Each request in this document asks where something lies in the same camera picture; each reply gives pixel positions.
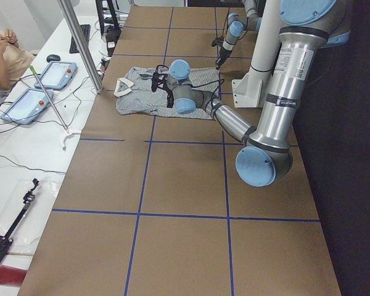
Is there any teach pendant tablet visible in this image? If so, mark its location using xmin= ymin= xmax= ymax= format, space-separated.
xmin=39 ymin=61 xmax=77 ymax=91
xmin=0 ymin=88 xmax=50 ymax=125

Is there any long metal rod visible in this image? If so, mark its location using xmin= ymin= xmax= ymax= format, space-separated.
xmin=29 ymin=65 xmax=70 ymax=134

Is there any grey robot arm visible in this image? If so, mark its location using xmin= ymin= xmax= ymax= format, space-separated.
xmin=152 ymin=0 xmax=353 ymax=187
xmin=212 ymin=0 xmax=266 ymax=70

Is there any black keyboard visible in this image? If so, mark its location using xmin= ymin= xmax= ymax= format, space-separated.
xmin=68 ymin=23 xmax=91 ymax=54

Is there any seated person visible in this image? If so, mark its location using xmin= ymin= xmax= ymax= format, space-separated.
xmin=0 ymin=29 xmax=35 ymax=92

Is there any striped polo shirt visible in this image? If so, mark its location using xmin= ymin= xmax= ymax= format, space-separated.
xmin=114 ymin=66 xmax=219 ymax=120

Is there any red cylinder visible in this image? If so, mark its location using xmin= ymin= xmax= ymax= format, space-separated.
xmin=0 ymin=264 xmax=27 ymax=287

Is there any far teach pendant tablet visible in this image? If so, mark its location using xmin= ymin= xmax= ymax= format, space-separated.
xmin=39 ymin=61 xmax=77 ymax=91

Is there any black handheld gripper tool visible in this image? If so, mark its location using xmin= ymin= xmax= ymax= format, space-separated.
xmin=0 ymin=178 xmax=39 ymax=263

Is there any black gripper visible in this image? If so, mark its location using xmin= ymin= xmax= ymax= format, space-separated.
xmin=155 ymin=73 xmax=168 ymax=89
xmin=215 ymin=46 xmax=231 ymax=70

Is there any near teach pendant tablet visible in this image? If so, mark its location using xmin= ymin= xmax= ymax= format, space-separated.
xmin=0 ymin=88 xmax=50 ymax=125

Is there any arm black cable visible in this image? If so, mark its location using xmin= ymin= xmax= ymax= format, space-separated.
xmin=154 ymin=64 xmax=225 ymax=102

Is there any black computer mouse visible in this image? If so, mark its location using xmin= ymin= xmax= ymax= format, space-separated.
xmin=46 ymin=54 xmax=61 ymax=62

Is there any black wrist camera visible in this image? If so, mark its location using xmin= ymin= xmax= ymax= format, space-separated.
xmin=151 ymin=72 xmax=164 ymax=92
xmin=211 ymin=36 xmax=224 ymax=47

